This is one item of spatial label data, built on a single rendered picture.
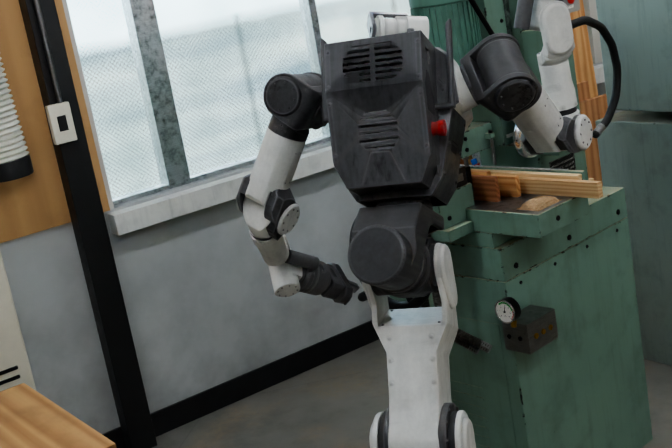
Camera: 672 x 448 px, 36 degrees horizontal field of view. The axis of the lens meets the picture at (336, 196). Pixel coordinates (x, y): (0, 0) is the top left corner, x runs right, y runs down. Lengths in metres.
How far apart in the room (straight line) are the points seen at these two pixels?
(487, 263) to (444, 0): 0.68
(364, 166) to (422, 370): 0.42
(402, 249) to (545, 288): 0.98
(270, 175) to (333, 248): 1.96
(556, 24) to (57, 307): 2.10
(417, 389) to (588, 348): 1.01
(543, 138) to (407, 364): 0.56
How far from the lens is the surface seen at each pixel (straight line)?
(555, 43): 2.30
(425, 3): 2.76
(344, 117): 2.04
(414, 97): 2.00
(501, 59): 2.12
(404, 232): 1.97
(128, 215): 3.70
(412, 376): 2.12
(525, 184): 2.77
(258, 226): 2.35
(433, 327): 2.11
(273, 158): 2.27
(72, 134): 3.55
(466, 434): 2.12
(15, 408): 3.09
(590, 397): 3.09
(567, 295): 2.93
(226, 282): 3.98
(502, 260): 2.69
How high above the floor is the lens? 1.60
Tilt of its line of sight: 13 degrees down
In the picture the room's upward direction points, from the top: 10 degrees counter-clockwise
